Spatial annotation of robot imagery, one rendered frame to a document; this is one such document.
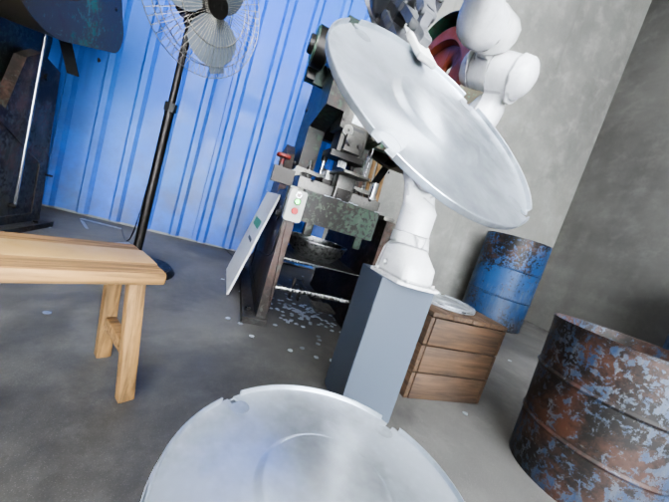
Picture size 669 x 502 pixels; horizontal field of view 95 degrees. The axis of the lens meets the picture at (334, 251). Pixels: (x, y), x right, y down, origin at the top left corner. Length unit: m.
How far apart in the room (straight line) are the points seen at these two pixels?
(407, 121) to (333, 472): 0.34
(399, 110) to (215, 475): 0.36
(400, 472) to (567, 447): 0.84
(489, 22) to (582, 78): 3.93
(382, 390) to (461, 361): 0.43
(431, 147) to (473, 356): 1.15
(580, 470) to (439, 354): 0.47
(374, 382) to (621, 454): 0.64
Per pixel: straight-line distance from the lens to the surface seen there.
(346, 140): 1.62
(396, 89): 0.36
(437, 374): 1.32
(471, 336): 1.34
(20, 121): 2.20
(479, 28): 0.93
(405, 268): 0.87
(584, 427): 1.18
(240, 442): 0.36
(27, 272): 0.76
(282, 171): 1.39
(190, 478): 0.33
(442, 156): 0.32
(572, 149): 4.72
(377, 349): 0.96
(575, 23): 4.80
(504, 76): 1.04
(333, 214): 1.47
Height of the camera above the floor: 0.58
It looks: 7 degrees down
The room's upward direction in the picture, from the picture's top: 17 degrees clockwise
